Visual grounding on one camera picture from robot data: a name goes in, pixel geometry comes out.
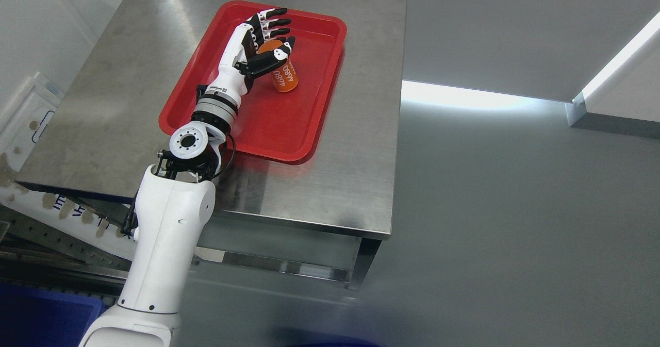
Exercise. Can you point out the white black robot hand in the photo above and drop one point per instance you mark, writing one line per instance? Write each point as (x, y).
(258, 46)

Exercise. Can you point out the orange cylindrical capacitor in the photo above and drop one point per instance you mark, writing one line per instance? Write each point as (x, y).
(284, 79)

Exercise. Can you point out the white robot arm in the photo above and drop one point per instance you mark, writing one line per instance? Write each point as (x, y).
(171, 210)

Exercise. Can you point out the metal shelf rack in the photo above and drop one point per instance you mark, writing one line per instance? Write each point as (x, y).
(52, 242)

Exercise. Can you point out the red plastic tray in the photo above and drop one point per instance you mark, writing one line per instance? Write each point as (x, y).
(278, 126)

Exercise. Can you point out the stainless steel table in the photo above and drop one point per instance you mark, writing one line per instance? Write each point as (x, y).
(105, 132)

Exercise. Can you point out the blue bin lower centre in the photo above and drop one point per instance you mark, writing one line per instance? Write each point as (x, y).
(34, 317)

